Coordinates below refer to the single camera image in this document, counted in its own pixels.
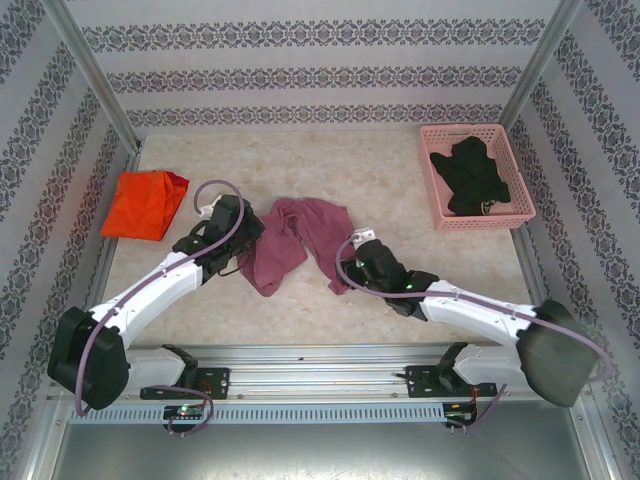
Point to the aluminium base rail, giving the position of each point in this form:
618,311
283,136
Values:
315,370

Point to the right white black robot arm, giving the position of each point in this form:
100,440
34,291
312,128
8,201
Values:
475,310

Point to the aluminium frame post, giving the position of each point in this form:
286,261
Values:
542,65
95,75

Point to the maroon printed t-shirt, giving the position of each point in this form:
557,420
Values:
300,225

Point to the left small circuit board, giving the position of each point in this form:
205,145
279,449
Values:
182,411

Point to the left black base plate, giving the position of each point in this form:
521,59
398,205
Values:
215,382

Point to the right small circuit board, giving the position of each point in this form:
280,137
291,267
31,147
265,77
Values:
460,416

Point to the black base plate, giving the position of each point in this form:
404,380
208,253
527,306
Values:
215,382
420,380

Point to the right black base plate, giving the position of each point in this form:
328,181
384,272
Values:
420,380

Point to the black t-shirt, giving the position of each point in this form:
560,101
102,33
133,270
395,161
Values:
470,175

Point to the small circuit board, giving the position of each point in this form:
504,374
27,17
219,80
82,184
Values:
460,416
182,411

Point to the grey sheet metal tray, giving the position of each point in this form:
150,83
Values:
320,455

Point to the pink plastic basket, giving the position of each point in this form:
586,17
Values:
515,165

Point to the orange t-shirt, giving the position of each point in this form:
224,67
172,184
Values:
137,205

